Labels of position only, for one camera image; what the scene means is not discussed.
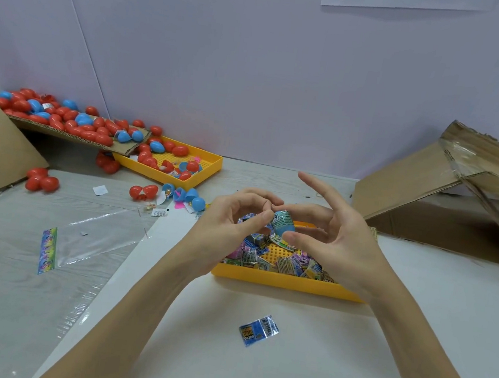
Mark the person's right hand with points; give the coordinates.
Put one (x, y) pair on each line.
(342, 246)

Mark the torn flattened cardboard box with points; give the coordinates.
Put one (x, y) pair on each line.
(399, 177)

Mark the yellow tray under eggs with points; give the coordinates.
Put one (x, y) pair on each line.
(205, 165)

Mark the person's left hand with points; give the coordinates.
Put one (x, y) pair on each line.
(213, 236)

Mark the yellow plastic tray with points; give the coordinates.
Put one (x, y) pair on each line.
(257, 277)

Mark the white paper sign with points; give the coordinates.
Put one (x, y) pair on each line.
(406, 0)

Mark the pile of plastic eggs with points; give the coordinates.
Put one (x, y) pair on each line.
(95, 124)

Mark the brown cardboard sheet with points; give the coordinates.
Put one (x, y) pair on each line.
(59, 129)

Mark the single blue plastic egg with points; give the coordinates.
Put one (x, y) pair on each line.
(280, 221)

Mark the blue packet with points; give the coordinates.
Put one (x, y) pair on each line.
(258, 329)

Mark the clear bag with coloured label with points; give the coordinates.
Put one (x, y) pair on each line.
(96, 239)

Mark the person's left forearm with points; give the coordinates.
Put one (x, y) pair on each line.
(112, 332)

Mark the small white paper scrap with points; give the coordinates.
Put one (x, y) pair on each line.
(99, 190)

